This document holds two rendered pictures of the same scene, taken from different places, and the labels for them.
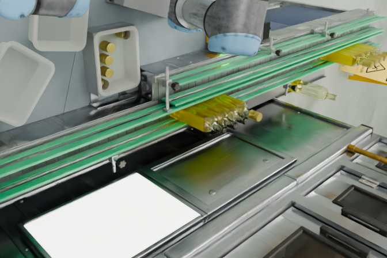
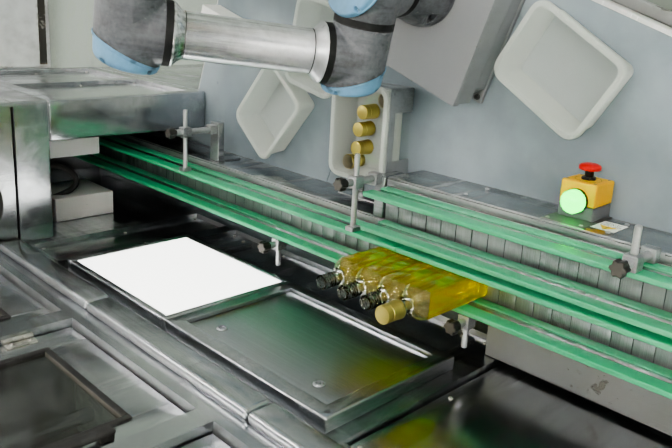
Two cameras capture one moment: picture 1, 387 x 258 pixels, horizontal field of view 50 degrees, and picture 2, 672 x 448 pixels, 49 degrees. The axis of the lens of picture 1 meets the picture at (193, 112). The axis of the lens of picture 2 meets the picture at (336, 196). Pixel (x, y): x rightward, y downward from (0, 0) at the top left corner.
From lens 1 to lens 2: 1.93 m
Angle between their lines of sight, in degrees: 83
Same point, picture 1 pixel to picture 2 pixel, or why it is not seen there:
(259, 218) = (156, 371)
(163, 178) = (263, 295)
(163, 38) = (480, 144)
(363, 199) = not seen: outside the picture
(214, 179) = (257, 332)
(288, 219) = (155, 408)
